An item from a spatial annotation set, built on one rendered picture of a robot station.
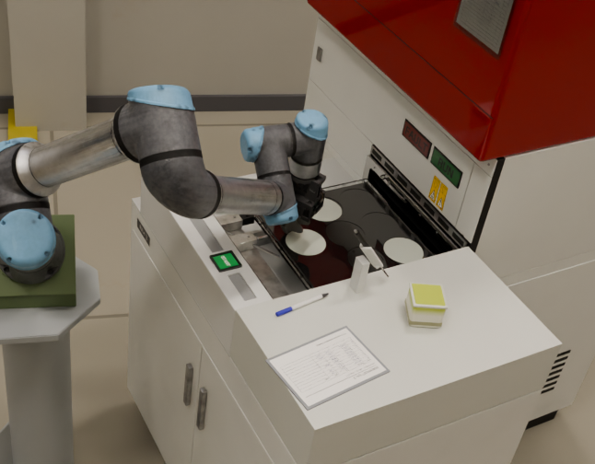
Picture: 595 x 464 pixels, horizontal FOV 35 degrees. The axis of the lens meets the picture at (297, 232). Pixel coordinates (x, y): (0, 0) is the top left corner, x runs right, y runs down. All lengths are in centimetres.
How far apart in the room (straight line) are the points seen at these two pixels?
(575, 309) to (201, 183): 145
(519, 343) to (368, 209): 59
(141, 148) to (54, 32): 234
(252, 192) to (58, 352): 70
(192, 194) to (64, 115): 256
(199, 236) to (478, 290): 65
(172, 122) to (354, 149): 105
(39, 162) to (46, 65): 219
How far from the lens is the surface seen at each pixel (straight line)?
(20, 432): 255
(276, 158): 205
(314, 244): 231
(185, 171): 169
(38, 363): 234
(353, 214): 243
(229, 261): 213
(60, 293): 219
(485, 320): 213
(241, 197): 186
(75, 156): 187
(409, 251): 236
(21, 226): 197
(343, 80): 267
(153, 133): 171
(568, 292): 276
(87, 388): 314
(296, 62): 444
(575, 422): 338
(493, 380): 207
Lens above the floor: 235
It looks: 38 degrees down
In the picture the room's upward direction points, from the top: 9 degrees clockwise
